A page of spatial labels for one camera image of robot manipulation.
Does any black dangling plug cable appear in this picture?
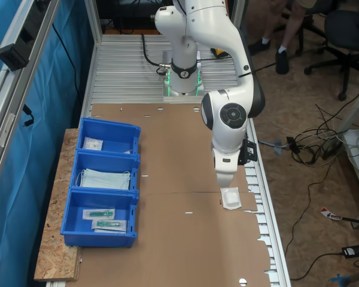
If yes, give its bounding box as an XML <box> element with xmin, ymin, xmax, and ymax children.
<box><xmin>22</xmin><ymin>103</ymin><xmax>35</xmax><ymax>128</ymax></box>

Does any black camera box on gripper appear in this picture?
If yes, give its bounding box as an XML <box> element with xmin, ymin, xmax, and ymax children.
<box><xmin>238</xmin><ymin>136</ymin><xmax>258</xmax><ymax>166</ymax></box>

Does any white slanted table leg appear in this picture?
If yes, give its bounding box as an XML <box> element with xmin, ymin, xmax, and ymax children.
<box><xmin>336</xmin><ymin>83</ymin><xmax>359</xmax><ymax>135</ymax></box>

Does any person's leg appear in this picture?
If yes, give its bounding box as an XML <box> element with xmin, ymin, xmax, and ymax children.
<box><xmin>247</xmin><ymin>0</ymin><xmax>288</xmax><ymax>56</ymax></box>
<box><xmin>275</xmin><ymin>0</ymin><xmax>308</xmax><ymax>75</ymax></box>

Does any grey power strip on beam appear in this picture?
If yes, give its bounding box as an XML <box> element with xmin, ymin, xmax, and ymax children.
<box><xmin>0</xmin><ymin>0</ymin><xmax>59</xmax><ymax>72</ymax></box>

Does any long aluminium frame beam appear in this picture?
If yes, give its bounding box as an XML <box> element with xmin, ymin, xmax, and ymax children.
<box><xmin>0</xmin><ymin>0</ymin><xmax>60</xmax><ymax>195</ymax></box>

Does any stack of white face masks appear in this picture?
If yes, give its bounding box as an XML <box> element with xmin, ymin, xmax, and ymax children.
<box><xmin>75</xmin><ymin>168</ymin><xmax>132</xmax><ymax>191</ymax></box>

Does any brown cardboard sheet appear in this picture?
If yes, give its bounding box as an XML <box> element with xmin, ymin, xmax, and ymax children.
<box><xmin>74</xmin><ymin>191</ymin><xmax>272</xmax><ymax>287</ymax></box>
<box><xmin>87</xmin><ymin>103</ymin><xmax>251</xmax><ymax>195</ymax></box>

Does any blue bin with green packets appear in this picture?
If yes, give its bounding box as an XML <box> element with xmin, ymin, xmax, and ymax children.
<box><xmin>60</xmin><ymin>188</ymin><xmax>139</xmax><ymax>248</ymax></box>

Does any red and white sticker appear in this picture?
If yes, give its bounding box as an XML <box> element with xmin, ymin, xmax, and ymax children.
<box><xmin>320</xmin><ymin>207</ymin><xmax>342</xmax><ymax>221</ymax></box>

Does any black office chair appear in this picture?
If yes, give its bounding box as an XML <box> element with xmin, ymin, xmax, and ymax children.
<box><xmin>304</xmin><ymin>8</ymin><xmax>359</xmax><ymax>101</ymax></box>
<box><xmin>294</xmin><ymin>0</ymin><xmax>345</xmax><ymax>57</ymax></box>

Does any black floor power strip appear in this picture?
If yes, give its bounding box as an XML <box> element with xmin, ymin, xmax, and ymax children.
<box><xmin>321</xmin><ymin>139</ymin><xmax>345</xmax><ymax>160</ymax></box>

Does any blue bin with masks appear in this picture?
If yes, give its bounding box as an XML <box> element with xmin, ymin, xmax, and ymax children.
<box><xmin>69</xmin><ymin>149</ymin><xmax>141</xmax><ymax>195</ymax></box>

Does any blue bin with gauze packets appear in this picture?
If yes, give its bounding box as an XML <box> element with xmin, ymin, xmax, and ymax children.
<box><xmin>77</xmin><ymin>117</ymin><xmax>142</xmax><ymax>156</ymax></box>

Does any white gauze packet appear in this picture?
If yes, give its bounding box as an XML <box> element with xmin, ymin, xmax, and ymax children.
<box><xmin>220</xmin><ymin>187</ymin><xmax>242</xmax><ymax>210</ymax></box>

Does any thick black base cable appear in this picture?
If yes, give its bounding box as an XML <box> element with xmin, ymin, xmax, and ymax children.
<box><xmin>141</xmin><ymin>33</ymin><xmax>172</xmax><ymax>75</ymax></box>

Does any black power adapter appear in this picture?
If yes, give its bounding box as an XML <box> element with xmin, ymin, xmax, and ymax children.
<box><xmin>342</xmin><ymin>245</ymin><xmax>359</xmax><ymax>259</ymax></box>

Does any black metal stand foot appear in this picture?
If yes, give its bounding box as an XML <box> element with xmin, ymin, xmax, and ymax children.
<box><xmin>340</xmin><ymin>216</ymin><xmax>359</xmax><ymax>240</ymax></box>

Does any printed flat packet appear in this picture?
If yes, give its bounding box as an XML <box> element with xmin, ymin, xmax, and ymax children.
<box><xmin>83</xmin><ymin>136</ymin><xmax>104</xmax><ymax>150</ymax></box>

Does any black cable connector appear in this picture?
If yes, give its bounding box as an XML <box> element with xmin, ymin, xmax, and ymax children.
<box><xmin>286</xmin><ymin>136</ymin><xmax>302</xmax><ymax>155</ymax></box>

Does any clear packet with green item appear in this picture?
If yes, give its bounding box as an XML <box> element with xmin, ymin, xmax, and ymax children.
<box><xmin>91</xmin><ymin>219</ymin><xmax>129</xmax><ymax>234</ymax></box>
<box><xmin>83</xmin><ymin>208</ymin><xmax>116</xmax><ymax>221</ymax></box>

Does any blue floor marker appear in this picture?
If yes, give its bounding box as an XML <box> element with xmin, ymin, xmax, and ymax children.
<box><xmin>328</xmin><ymin>273</ymin><xmax>352</xmax><ymax>287</ymax></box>

